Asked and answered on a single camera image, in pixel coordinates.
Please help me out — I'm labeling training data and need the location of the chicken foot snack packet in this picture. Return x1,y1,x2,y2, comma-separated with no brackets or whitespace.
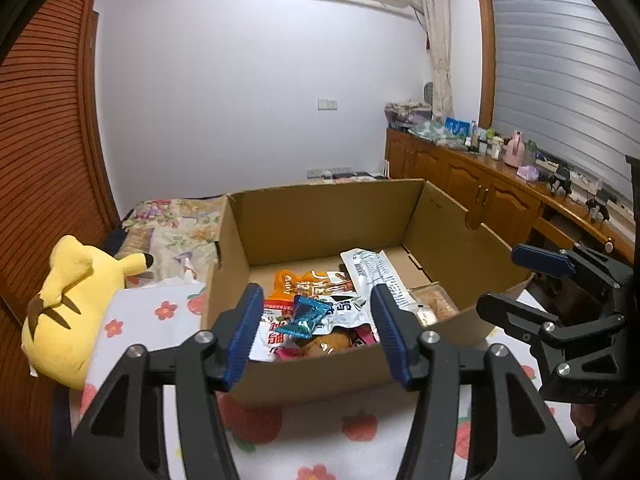
272,269,357,302

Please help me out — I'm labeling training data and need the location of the group of small bottles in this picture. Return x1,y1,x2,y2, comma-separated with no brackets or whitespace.
465,122,507,159

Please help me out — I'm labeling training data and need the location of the silver packet with red corner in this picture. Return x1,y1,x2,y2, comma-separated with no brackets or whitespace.
340,248,427,322

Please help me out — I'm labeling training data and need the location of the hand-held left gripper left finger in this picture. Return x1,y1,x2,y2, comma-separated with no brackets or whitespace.
70,282,264,480

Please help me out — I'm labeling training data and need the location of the grey window blind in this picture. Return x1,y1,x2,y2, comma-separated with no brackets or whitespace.
487,0,640,202

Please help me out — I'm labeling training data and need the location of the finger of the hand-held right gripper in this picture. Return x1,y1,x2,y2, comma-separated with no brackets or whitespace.
511,244,578,277
476,292,561,346

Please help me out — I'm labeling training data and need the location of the pink drumstick snack packet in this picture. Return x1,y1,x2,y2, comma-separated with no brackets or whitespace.
272,324,379,362

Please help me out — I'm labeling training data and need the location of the wooden slatted wardrobe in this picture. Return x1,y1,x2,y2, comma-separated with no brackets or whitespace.
0,0,122,411

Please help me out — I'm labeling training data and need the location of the silver packet with blue edge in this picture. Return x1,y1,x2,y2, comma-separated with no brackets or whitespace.
310,297,372,336

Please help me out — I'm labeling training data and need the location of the red and white snack packet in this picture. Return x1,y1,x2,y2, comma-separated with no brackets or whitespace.
249,300,302,362

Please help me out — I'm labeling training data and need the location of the wooden window frame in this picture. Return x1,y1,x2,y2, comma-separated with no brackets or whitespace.
472,0,501,133

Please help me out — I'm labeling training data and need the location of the patterned bed blanket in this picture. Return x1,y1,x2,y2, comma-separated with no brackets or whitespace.
119,195,232,283

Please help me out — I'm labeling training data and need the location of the pink kettle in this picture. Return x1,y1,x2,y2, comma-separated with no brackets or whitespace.
504,130,527,167

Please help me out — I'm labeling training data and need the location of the wooden sideboard cabinet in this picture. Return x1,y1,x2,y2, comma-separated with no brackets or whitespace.
385,127,637,267

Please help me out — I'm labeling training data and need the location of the yellow plush toy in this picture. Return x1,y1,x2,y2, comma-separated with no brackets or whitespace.
21,235,155,391

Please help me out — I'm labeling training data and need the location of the small teal snack packet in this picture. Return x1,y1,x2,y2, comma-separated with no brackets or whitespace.
276,295,335,341

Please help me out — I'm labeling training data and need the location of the beige cracker packet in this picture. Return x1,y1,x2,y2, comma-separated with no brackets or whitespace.
406,285,461,329

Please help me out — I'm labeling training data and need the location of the pile of folded clothes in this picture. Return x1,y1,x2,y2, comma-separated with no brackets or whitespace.
384,100,452,149

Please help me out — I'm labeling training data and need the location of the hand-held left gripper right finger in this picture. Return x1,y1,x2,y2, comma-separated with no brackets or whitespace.
371,284,583,480

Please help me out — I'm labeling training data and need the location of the brown cardboard box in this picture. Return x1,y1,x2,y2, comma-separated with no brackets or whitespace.
200,177,536,409

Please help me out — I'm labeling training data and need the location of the cream curtain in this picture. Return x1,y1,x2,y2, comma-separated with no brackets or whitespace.
416,0,457,122

